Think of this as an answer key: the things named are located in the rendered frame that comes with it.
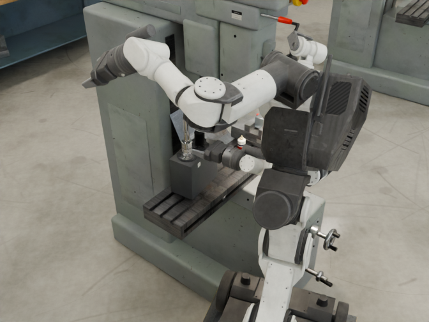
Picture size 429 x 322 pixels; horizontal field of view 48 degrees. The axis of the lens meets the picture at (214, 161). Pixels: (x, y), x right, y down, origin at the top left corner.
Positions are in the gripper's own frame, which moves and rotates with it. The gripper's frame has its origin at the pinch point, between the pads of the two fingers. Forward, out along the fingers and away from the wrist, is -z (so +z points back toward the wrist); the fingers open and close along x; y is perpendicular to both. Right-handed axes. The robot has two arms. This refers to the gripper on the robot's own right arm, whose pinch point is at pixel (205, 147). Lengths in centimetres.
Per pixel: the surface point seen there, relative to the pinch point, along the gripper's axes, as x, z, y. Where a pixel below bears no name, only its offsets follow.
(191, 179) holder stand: 5.7, -4.1, 15.5
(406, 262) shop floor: -106, 81, 120
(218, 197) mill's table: -3.4, 4.2, 27.9
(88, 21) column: -25, -88, -30
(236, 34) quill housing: -30.4, -4.3, -38.7
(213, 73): -29.8, -15.8, -18.0
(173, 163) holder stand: 6.1, -13.3, 10.2
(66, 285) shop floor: 27, -88, 120
